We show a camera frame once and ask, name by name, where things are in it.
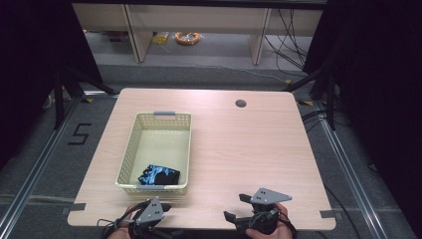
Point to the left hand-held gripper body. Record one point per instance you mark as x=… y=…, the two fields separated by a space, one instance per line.
x=149 y=214

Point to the yellow black floor tape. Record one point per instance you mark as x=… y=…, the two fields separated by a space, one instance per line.
x=87 y=100
x=305 y=103

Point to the grey table grommet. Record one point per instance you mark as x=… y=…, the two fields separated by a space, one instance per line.
x=241 y=103

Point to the yellow packet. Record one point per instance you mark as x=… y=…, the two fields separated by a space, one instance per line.
x=161 y=38

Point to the black glove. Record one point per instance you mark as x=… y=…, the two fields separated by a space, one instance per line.
x=168 y=177

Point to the black metal stand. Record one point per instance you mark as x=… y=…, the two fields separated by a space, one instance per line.
x=328 y=96
x=59 y=96

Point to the dark curtain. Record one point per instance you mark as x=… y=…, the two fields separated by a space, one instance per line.
x=30 y=66
x=378 y=83

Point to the grey tape strip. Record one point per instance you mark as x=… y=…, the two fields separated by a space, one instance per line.
x=327 y=214
x=77 y=207

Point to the person's right hand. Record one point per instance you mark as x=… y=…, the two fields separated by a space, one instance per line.
x=282 y=225

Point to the blue patterned glove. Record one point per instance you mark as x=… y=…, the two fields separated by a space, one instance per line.
x=149 y=174

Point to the white desk frame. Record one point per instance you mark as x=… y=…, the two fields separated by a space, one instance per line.
x=199 y=20

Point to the pale yellow plastic basket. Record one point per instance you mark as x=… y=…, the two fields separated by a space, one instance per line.
x=159 y=146

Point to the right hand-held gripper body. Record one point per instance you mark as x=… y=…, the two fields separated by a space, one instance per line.
x=265 y=212

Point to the person's left hand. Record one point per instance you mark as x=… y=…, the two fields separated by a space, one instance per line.
x=124 y=219

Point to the aluminium floor rail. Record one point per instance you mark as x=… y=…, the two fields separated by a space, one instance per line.
x=36 y=169
x=351 y=179

